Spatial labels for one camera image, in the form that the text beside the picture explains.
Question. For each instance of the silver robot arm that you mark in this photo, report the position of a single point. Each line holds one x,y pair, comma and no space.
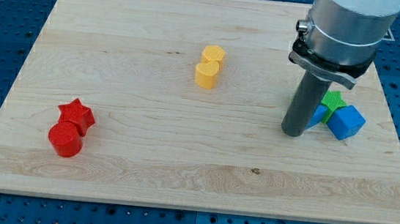
338,39

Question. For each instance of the yellow heart block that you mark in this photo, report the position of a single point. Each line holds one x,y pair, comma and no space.
206,74

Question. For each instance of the yellow hexagon block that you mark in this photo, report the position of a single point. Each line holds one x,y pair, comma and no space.
213,53

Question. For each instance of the wooden board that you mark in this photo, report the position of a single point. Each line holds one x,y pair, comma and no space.
161,140

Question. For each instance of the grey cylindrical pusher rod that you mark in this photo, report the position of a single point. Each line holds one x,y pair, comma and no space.
307,98

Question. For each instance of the blue block behind rod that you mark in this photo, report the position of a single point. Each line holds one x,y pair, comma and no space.
318,116

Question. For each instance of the red star block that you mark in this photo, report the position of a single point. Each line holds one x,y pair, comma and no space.
78,114

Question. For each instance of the green star block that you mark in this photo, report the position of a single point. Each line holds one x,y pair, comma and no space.
332,100

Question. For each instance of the red cylinder block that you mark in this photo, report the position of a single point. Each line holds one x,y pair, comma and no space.
65,139

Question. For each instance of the blue cube block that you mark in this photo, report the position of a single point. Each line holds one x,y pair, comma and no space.
346,122

